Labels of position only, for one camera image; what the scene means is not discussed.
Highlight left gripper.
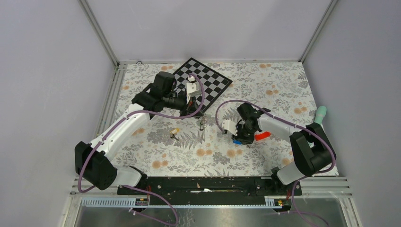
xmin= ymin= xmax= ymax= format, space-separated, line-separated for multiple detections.
xmin=163 ymin=92 xmax=204 ymax=119

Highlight grey metal key holder plate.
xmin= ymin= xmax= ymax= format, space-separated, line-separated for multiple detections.
xmin=199 ymin=116 xmax=207 ymax=131

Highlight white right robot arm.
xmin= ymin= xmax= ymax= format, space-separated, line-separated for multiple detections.
xmin=228 ymin=103 xmax=336 ymax=195

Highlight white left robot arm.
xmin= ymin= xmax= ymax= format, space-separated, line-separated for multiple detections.
xmin=75 ymin=71 xmax=205 ymax=194

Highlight red key tag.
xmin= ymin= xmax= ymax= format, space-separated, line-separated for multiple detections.
xmin=254 ymin=131 xmax=271 ymax=141

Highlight black and silver chessboard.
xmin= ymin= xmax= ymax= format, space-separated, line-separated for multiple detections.
xmin=173 ymin=58 xmax=232 ymax=112

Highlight floral table mat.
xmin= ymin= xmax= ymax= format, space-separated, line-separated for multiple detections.
xmin=112 ymin=62 xmax=317 ymax=176

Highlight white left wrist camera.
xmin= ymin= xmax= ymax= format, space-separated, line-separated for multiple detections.
xmin=186 ymin=76 xmax=201 ymax=98

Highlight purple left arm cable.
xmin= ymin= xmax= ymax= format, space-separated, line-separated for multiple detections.
xmin=77 ymin=72 xmax=206 ymax=227

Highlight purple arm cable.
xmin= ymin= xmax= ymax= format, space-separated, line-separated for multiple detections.
xmin=77 ymin=72 xmax=206 ymax=227
xmin=215 ymin=100 xmax=336 ymax=227

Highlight mint green handle tool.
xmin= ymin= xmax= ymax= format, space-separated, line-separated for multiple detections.
xmin=314 ymin=106 xmax=327 ymax=125

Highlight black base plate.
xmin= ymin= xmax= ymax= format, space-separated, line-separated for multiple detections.
xmin=117 ymin=176 xmax=302 ymax=206

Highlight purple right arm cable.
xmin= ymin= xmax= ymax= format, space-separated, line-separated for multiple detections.
xmin=215 ymin=100 xmax=336 ymax=227

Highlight aluminium frame rails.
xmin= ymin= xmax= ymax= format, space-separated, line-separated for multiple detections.
xmin=64 ymin=0 xmax=364 ymax=227

